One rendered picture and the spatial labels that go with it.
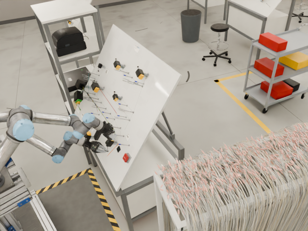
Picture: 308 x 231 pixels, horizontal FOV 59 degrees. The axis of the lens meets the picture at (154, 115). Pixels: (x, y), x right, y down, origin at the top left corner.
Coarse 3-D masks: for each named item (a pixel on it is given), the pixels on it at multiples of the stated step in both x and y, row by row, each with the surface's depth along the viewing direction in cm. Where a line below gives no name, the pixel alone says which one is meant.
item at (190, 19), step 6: (186, 12) 592; (192, 12) 589; (198, 12) 587; (186, 18) 581; (192, 18) 578; (198, 18) 584; (186, 24) 590; (192, 24) 587; (198, 24) 594; (186, 30) 599; (192, 30) 596; (198, 30) 604; (186, 36) 609; (192, 36) 605; (198, 36) 617; (192, 42) 615
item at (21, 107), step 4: (16, 108) 204; (20, 108) 202; (24, 108) 202; (28, 108) 205; (0, 112) 208; (4, 112) 206; (8, 112) 205; (0, 116) 206; (4, 116) 204; (8, 116) 201; (0, 120) 207; (4, 120) 206
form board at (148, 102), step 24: (120, 48) 242; (144, 48) 214; (96, 72) 269; (120, 72) 235; (144, 72) 208; (168, 72) 187; (96, 96) 260; (120, 96) 228; (144, 96) 203; (168, 96) 183; (120, 120) 222; (144, 120) 198; (120, 168) 210
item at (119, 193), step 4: (96, 156) 240; (100, 164) 233; (104, 172) 225; (108, 176) 221; (108, 180) 221; (112, 184) 215; (112, 188) 216; (120, 188) 211; (116, 192) 210; (120, 192) 212; (116, 196) 212
